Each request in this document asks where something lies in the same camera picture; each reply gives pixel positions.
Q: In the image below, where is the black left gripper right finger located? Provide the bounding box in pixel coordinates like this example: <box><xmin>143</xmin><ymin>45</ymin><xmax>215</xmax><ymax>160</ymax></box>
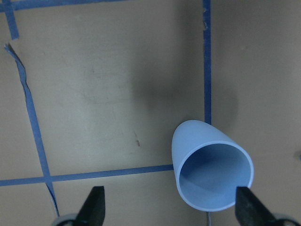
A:
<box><xmin>235</xmin><ymin>186</ymin><xmax>280</xmax><ymax>226</ymax></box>

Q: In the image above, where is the light blue plastic cup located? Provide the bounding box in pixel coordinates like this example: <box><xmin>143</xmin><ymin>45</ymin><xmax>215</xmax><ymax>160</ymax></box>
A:
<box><xmin>171</xmin><ymin>120</ymin><xmax>254</xmax><ymax>212</ymax></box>

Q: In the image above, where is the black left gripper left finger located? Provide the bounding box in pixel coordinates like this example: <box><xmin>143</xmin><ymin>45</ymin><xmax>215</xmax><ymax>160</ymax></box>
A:
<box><xmin>75</xmin><ymin>186</ymin><xmax>105</xmax><ymax>226</ymax></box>

